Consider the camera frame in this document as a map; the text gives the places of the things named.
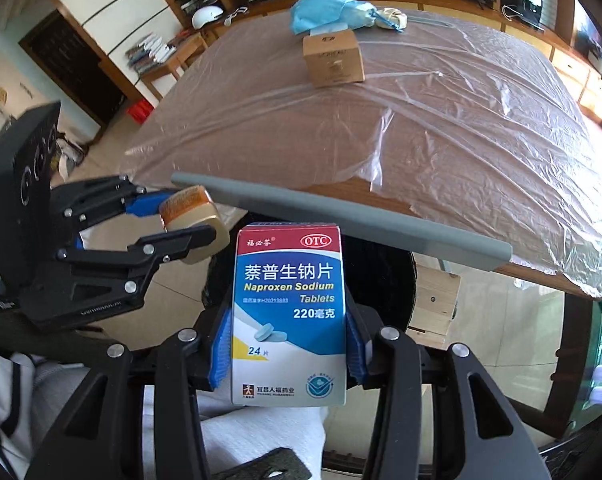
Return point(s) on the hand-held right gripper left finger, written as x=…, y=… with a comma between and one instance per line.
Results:
x=221, y=350

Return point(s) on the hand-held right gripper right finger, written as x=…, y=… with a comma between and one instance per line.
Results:
x=356, y=345

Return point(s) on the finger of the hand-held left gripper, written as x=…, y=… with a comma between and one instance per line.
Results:
x=191, y=239
x=146, y=203

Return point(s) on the amber jar with gold cap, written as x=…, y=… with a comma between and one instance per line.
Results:
x=193, y=215

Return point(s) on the white and blue medicine box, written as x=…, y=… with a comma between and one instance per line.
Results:
x=288, y=310

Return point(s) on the pale wooden block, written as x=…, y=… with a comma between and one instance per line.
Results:
x=433, y=305

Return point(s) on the red plastic item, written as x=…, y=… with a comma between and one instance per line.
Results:
x=142, y=111

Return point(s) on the person's white pants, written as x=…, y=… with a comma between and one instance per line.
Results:
x=261, y=440

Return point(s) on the dark wooden door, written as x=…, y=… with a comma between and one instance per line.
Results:
x=76, y=65

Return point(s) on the small wooden stool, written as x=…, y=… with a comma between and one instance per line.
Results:
x=173, y=62

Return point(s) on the stack of books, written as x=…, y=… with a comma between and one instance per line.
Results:
x=148, y=52

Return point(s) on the white helmet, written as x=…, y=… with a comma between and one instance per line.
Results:
x=208, y=16

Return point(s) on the person's striped shirt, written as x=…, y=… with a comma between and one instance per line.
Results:
x=3, y=400

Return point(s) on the brown cardboard box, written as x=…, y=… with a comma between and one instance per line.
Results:
x=333, y=57

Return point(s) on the blue plastic bag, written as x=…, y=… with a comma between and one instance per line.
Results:
x=326, y=12

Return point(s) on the beige crumpled cloth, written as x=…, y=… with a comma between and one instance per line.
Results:
x=391, y=19

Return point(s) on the long wooden television cabinet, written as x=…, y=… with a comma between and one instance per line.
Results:
x=571, y=65

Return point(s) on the black coffee machine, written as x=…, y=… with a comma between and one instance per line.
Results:
x=523, y=2

